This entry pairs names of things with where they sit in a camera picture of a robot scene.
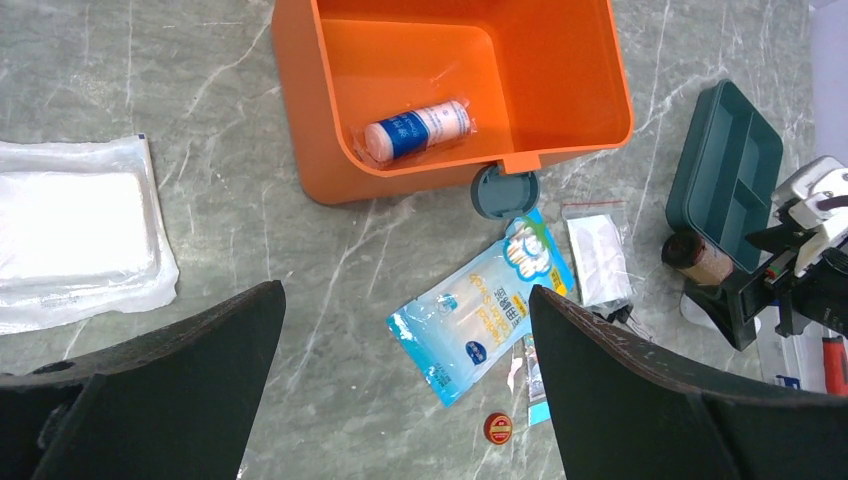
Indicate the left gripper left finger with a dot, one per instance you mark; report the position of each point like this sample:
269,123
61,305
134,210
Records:
178,402

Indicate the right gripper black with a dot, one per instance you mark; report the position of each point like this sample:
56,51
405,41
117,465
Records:
815,297

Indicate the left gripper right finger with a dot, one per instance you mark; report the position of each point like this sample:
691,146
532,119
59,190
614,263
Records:
625,408

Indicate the clear zip bag white pads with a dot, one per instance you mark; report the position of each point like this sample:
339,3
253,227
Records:
600,241

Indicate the orange medicine box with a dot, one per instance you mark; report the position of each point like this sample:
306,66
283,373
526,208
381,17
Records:
543,82

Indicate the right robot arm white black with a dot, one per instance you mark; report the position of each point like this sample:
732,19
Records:
819,295

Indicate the small teal bandage pack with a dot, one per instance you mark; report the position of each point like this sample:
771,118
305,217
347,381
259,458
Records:
538,410

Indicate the clear plastic case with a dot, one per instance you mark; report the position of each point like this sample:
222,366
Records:
795,361

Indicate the teal plastic tray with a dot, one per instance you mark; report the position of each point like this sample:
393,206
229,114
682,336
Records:
727,171

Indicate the blue cotton swab pack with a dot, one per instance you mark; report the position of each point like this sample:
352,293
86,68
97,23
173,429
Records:
456,331

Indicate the white gauze pack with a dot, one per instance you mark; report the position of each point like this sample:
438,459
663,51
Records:
82,233

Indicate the black handled scissors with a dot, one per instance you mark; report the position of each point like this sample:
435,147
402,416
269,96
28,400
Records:
624,315

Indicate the red handled adjustable wrench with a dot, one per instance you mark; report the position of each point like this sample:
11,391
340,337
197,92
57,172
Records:
835,365

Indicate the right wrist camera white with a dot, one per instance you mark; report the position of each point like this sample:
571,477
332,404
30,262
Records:
816,196

